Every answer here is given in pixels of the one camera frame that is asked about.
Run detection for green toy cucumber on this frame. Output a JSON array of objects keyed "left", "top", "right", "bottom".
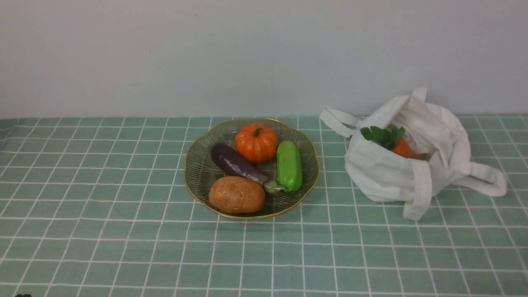
[{"left": 276, "top": 141, "right": 302, "bottom": 192}]

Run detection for brown toy potato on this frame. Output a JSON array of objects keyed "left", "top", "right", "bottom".
[{"left": 209, "top": 176, "right": 266, "bottom": 214}]

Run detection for purple toy eggplant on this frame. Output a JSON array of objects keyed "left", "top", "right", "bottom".
[{"left": 210, "top": 143, "right": 285, "bottom": 194}]

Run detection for green checkered tablecloth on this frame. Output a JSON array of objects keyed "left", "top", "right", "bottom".
[{"left": 0, "top": 113, "right": 528, "bottom": 297}]

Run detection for orange toy pumpkin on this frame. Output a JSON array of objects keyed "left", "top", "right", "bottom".
[{"left": 235, "top": 124, "right": 278, "bottom": 164}]

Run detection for orange toy carrot with leaves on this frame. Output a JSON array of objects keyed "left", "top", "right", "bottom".
[{"left": 360, "top": 125, "right": 419, "bottom": 159}]

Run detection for white cloth tote bag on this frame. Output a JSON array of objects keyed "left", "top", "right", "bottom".
[{"left": 319, "top": 87, "right": 508, "bottom": 221}]

